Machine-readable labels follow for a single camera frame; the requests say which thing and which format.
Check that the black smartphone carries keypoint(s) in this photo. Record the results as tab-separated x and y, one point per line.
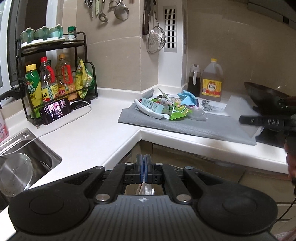
55	111

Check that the grey counter mat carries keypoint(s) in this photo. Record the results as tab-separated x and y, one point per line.
217	127

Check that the yellow green snack bag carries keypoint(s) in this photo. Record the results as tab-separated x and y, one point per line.
83	79

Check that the red-handle oil bottle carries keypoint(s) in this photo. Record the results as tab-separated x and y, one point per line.
49	84

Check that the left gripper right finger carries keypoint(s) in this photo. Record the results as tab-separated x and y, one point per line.
167	177

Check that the amber red-label oil bottle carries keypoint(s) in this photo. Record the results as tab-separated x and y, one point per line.
65	80

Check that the hanging knife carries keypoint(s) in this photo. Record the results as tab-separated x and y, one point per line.
145	17

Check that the kitchen scissors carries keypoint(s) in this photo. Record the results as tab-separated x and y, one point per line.
89	4

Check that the clear plastic bag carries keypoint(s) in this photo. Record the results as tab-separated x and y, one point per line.
145	190

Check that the black wok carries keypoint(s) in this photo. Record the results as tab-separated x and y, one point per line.
270	101

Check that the green snack wrapper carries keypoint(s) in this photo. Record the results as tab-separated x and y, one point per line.
173	109

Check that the person's right hand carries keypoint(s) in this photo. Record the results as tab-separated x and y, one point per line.
290	159

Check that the large cooking wine jug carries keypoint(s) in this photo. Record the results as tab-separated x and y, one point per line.
211	81

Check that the wire mesh strainer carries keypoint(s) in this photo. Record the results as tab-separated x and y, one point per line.
156	39

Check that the printed paper sheet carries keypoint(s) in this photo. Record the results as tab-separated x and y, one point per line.
212	107

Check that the small green-cap shaker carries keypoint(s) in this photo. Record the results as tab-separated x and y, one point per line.
72	35

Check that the blue plastic glove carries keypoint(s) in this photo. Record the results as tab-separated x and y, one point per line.
187	98

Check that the steel sink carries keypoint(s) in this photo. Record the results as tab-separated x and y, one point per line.
42	157

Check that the glass pot lid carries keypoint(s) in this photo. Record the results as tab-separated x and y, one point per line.
16	174

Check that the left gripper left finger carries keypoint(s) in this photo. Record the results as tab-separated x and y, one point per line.
115	181

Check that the green yellow-cap bottle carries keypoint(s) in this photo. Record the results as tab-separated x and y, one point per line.
34	85

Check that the wall vent grille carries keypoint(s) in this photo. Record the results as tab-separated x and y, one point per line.
170	28

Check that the pink soap pump bottle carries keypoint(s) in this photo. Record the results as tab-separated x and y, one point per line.
3	129

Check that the dark soy sauce dispenser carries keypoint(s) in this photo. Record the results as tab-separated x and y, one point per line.
194	81

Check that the black wire spice rack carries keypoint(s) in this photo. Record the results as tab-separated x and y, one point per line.
22	50

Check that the green spice jar set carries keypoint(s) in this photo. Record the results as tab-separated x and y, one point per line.
30	36

